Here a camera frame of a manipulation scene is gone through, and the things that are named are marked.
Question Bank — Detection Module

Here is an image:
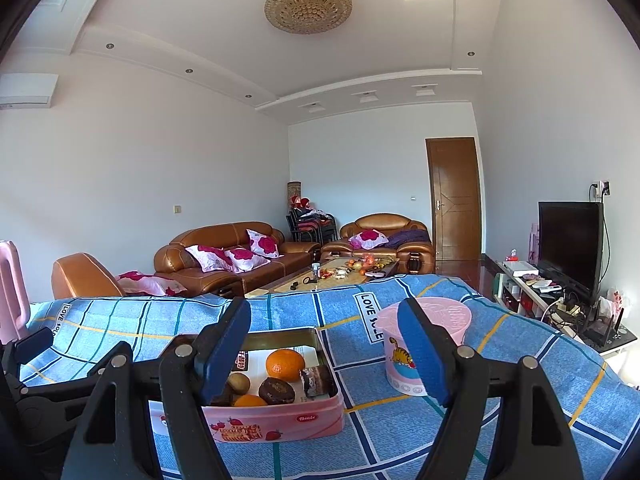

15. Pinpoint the white air conditioner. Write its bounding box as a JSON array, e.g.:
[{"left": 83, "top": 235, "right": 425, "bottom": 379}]
[{"left": 0, "top": 74, "right": 59, "bottom": 110}]

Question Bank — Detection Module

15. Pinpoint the purple blanket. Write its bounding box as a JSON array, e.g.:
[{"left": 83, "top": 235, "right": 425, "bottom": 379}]
[{"left": 387, "top": 230, "right": 432, "bottom": 248}]

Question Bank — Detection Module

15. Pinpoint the black router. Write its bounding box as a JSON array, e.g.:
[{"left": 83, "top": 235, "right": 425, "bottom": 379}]
[{"left": 582, "top": 300, "right": 628, "bottom": 348}]

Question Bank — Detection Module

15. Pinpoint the pink cat print bucket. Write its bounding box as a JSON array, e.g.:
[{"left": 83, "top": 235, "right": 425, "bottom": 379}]
[{"left": 376, "top": 296, "right": 474, "bottom": 397}]

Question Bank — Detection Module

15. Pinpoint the pink metal tin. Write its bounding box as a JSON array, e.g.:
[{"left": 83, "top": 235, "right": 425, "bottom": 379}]
[{"left": 150, "top": 326, "right": 346, "bottom": 443}]

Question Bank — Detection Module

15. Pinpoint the stack of black chairs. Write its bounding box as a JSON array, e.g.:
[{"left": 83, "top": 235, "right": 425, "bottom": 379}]
[{"left": 286, "top": 209, "right": 337, "bottom": 243}]

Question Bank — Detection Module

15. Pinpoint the wooden coffee table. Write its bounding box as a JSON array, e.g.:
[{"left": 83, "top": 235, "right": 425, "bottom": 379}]
[{"left": 245, "top": 255, "right": 401, "bottom": 300}]

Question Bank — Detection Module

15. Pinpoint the printed paper sheet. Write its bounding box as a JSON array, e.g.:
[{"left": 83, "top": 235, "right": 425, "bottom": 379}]
[{"left": 235, "top": 342, "right": 321, "bottom": 403}]

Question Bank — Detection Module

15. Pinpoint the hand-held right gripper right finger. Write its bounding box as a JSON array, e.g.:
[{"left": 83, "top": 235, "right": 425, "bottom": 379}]
[{"left": 397, "top": 297, "right": 591, "bottom": 480}]

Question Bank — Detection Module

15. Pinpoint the brown snack packet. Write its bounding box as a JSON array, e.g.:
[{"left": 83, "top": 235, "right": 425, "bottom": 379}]
[{"left": 299, "top": 365, "right": 337, "bottom": 401}]

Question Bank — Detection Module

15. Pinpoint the heap of colourful food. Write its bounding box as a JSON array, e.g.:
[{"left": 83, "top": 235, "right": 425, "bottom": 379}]
[{"left": 327, "top": 256, "right": 396, "bottom": 278}]

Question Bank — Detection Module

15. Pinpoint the pink floral pillow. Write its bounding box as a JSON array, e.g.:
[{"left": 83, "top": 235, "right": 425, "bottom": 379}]
[
  {"left": 348, "top": 229, "right": 388, "bottom": 250},
  {"left": 185, "top": 245, "right": 236, "bottom": 273},
  {"left": 247, "top": 230, "right": 281, "bottom": 259},
  {"left": 116, "top": 271, "right": 188, "bottom": 297},
  {"left": 225, "top": 247, "right": 271, "bottom": 273}
]

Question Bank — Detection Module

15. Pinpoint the pink plastic chair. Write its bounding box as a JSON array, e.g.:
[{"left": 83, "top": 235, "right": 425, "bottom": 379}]
[{"left": 0, "top": 240, "right": 31, "bottom": 343}]

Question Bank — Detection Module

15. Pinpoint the black television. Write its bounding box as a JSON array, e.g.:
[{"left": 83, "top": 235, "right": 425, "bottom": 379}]
[{"left": 537, "top": 201, "right": 606, "bottom": 301}]

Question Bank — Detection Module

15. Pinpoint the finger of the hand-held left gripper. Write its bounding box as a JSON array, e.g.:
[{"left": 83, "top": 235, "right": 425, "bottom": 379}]
[
  {"left": 20, "top": 362, "right": 108, "bottom": 401},
  {"left": 2, "top": 327, "right": 54, "bottom": 367}
]

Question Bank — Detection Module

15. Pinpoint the round crystal ceiling lamp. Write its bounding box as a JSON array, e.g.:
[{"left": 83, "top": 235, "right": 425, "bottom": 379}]
[{"left": 264, "top": 0, "right": 353, "bottom": 35}]

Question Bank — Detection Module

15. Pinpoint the blue plaid bedsheet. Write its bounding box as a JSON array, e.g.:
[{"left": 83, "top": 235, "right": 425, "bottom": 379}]
[{"left": 20, "top": 274, "right": 640, "bottom": 480}]

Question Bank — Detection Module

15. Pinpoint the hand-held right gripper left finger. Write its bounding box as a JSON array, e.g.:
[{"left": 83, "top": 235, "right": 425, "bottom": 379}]
[{"left": 60, "top": 297, "right": 252, "bottom": 480}]

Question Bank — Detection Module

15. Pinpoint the red cloth bundle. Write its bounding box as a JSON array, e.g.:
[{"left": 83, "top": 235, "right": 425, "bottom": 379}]
[{"left": 291, "top": 196, "right": 326, "bottom": 218}]

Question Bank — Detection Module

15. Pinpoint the brown wooden door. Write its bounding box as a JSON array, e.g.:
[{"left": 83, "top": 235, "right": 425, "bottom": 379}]
[{"left": 425, "top": 137, "right": 483, "bottom": 262}]

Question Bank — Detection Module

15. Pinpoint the brown leather three-seat sofa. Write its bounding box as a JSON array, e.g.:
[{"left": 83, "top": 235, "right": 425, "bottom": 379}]
[{"left": 153, "top": 221, "right": 322, "bottom": 297}]

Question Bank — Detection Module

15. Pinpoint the white television stand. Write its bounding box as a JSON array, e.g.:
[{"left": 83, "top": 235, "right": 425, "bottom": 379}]
[{"left": 492, "top": 259, "right": 638, "bottom": 361}]

